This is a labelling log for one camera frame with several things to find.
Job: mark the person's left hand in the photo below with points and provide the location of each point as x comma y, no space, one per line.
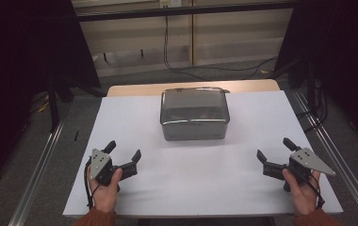
105,196

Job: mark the black metal stand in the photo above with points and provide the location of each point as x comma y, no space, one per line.
53,103

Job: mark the small black stick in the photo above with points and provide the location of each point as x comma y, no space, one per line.
76,135

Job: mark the metal floor rail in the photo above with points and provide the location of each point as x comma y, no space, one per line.
39,172
340,157

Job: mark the white table cover sheet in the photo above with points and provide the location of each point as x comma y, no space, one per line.
199,175

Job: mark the silver metal hinged tin box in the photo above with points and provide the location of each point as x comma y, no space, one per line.
194,106

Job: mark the person's right hand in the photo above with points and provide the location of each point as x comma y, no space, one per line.
304,196

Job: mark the yellow floor tape piece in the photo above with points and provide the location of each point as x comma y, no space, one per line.
265,71

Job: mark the small black peg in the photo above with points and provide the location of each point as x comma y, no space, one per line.
105,57

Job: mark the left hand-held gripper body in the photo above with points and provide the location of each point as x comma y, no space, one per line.
100,163

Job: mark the white wall socket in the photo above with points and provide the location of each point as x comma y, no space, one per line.
170,3

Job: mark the black curtain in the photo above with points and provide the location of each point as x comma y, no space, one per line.
26,62
340,47

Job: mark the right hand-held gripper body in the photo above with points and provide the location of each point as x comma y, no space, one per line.
302,158

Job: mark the black horizontal frame bar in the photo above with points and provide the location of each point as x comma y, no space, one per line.
199,9

